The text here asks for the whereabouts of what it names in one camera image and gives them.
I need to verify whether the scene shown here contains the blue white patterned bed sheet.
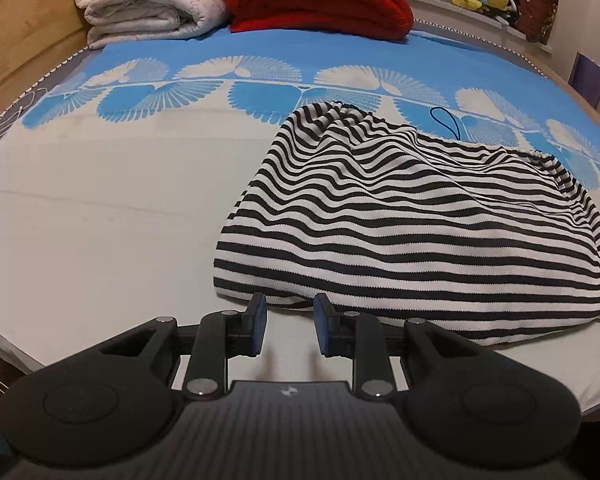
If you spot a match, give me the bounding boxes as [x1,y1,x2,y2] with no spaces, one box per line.
[0,24,600,418]

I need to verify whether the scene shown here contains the white window sill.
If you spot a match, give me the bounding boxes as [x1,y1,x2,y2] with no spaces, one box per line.
[399,0,552,55]

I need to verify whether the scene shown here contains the folded white quilted blanket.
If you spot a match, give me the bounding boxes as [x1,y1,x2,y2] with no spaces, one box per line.
[73,0,238,51]

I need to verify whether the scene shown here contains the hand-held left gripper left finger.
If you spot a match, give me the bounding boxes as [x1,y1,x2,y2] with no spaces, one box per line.
[99,292,269,403]

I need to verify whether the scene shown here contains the black white striped hoodie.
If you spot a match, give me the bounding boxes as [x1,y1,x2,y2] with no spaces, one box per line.
[213,101,600,349]

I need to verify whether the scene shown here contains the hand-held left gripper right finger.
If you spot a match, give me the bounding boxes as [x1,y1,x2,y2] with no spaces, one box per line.
[313,292,485,402]

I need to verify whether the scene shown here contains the folded red blanket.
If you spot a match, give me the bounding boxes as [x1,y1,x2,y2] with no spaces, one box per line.
[226,0,415,41]

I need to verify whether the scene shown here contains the purple box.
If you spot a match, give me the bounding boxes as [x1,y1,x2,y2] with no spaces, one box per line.
[568,52,600,109]

